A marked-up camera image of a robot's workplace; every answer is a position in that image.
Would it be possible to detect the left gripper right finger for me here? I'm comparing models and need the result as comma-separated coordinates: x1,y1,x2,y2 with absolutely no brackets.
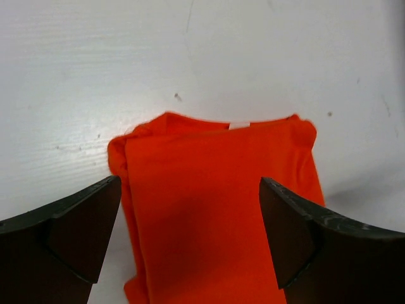
259,178,404,303

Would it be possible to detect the orange t shirt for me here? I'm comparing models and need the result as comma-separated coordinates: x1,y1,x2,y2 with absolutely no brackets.
108,112,324,303

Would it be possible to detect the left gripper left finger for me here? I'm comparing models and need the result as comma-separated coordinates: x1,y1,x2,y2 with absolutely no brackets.
1,176,122,303

